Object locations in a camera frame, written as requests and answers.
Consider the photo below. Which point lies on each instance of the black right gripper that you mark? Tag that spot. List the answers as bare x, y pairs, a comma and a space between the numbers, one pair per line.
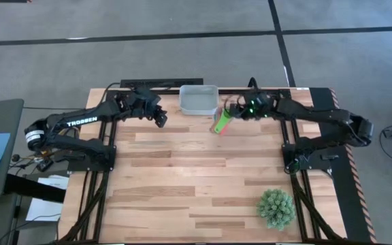
260, 102

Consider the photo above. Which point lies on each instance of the green measuring cup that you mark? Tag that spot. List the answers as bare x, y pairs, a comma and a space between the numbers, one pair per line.
222, 124

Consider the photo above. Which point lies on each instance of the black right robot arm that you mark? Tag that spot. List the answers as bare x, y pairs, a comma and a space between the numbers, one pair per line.
318, 114

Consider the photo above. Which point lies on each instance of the grey side desk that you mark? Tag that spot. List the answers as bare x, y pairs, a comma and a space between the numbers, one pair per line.
5, 112

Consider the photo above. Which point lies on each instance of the grey rectangular basket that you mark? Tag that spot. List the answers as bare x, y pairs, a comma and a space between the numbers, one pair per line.
199, 101

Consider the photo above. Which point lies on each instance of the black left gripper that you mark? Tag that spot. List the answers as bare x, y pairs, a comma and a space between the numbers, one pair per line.
143, 102

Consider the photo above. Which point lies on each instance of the black power adapter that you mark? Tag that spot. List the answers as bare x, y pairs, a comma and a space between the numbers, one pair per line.
44, 165

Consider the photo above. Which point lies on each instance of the white paper sheet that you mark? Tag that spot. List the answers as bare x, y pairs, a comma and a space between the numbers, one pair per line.
58, 182
43, 209

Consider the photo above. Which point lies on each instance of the green artificial plant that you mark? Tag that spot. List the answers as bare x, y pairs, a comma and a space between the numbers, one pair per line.
276, 207

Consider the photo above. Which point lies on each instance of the black floor grille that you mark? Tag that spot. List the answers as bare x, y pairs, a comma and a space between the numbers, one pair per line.
162, 83

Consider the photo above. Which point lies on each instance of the black beam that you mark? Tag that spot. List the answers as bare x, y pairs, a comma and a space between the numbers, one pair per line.
29, 187

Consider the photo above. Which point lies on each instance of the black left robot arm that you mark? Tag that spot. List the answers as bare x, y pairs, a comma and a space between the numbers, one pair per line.
80, 120

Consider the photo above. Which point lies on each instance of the black round plug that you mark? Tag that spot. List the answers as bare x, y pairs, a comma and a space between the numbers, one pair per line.
15, 158

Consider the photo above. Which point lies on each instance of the black mat with striped edge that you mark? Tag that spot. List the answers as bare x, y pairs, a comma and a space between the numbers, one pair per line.
349, 204

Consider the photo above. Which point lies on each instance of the black aluminium table frame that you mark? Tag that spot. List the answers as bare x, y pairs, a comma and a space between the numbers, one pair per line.
172, 91

